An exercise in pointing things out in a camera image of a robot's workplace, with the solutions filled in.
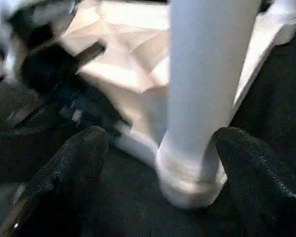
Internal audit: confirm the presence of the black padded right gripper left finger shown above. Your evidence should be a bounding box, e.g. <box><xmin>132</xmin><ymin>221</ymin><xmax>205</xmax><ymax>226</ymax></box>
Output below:
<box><xmin>0</xmin><ymin>126</ymin><xmax>110</xmax><ymax>237</ymax></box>

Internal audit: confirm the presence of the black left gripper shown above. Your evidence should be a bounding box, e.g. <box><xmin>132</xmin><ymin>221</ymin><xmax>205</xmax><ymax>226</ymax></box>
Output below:
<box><xmin>5</xmin><ymin>7</ymin><xmax>134</xmax><ymax>134</ymax></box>

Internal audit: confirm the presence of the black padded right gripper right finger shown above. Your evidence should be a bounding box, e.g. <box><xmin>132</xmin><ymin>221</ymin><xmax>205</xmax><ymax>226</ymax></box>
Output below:
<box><xmin>213</xmin><ymin>127</ymin><xmax>296</xmax><ymax>237</ymax></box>

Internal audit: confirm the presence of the white plastic table top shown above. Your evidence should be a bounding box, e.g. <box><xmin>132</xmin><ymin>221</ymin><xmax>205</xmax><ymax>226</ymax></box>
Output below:
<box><xmin>54</xmin><ymin>0</ymin><xmax>296</xmax><ymax>210</ymax></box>

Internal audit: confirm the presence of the black work mat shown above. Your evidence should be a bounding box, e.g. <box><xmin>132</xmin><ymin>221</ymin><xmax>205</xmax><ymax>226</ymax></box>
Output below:
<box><xmin>0</xmin><ymin>30</ymin><xmax>296</xmax><ymax>237</ymax></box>

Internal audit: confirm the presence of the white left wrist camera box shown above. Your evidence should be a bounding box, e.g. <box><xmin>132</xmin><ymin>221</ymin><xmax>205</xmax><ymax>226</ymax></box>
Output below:
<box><xmin>0</xmin><ymin>0</ymin><xmax>77</xmax><ymax>87</ymax></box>

